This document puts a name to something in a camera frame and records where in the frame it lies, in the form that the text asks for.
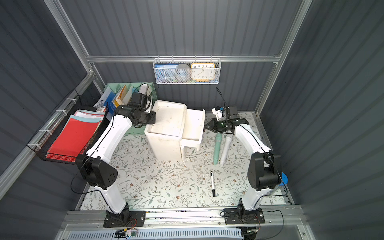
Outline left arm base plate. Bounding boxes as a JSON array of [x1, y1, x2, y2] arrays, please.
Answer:
[[103, 211, 146, 228]]

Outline black wire tray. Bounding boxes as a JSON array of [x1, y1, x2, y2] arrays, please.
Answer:
[[27, 91, 109, 164]]

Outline blue box in basket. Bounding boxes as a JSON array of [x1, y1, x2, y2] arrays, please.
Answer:
[[154, 63, 179, 84]]

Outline red paper folder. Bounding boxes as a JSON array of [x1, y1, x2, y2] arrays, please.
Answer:
[[47, 115, 102, 159]]

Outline white plastic drawer unit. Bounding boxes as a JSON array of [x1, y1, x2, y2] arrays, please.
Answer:
[[145, 100, 187, 162]]

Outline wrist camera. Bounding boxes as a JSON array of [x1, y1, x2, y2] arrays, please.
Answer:
[[212, 106, 240, 121], [129, 92, 151, 111]]

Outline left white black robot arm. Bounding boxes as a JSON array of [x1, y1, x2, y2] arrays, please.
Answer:
[[76, 105, 156, 215]]

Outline yellow analog clock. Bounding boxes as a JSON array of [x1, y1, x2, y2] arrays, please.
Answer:
[[191, 63, 216, 82]]

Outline white microphone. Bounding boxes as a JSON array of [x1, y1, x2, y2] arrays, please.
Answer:
[[220, 135, 233, 166]]

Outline green microphone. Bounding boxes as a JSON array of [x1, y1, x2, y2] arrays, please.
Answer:
[[213, 133, 223, 165]]

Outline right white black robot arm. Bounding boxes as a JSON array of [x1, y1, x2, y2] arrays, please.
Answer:
[[204, 118, 283, 215]]

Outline grey tape roll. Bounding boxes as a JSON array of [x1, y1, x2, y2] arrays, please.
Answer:
[[174, 64, 191, 83]]

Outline white pulled out drawer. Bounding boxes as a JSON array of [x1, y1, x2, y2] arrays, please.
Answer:
[[181, 109, 206, 152]]

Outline aluminium mounting rail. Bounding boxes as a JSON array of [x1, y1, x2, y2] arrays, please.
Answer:
[[64, 206, 304, 224]]

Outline black white marker pen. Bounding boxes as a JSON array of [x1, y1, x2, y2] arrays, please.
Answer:
[[210, 171, 216, 197]]

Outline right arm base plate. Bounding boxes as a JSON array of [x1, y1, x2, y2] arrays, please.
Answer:
[[220, 208, 265, 225]]

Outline green plastic file organizer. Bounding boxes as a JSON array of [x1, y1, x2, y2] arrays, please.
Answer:
[[95, 82, 156, 136]]

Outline white wire wall basket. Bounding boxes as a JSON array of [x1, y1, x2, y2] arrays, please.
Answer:
[[153, 58, 222, 85]]

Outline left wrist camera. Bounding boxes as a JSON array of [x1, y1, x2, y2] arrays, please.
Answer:
[[129, 92, 151, 111]]

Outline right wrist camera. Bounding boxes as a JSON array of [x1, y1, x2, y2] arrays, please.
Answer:
[[212, 106, 240, 121]]

